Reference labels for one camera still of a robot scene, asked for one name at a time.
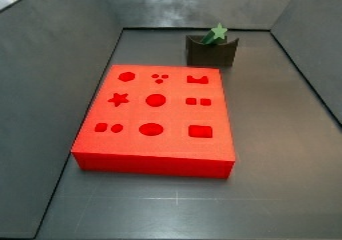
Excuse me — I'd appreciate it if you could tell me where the red shape-hole insertion block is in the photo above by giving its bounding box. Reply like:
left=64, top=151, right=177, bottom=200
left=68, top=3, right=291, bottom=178
left=70, top=65, right=235, bottom=179

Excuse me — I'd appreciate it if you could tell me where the green star-shaped bar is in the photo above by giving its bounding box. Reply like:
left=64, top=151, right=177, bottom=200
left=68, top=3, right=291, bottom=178
left=200, top=24, right=227, bottom=45

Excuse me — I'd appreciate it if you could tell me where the black curved fixture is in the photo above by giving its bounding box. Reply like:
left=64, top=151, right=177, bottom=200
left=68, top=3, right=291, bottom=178
left=185, top=35, right=239, bottom=67

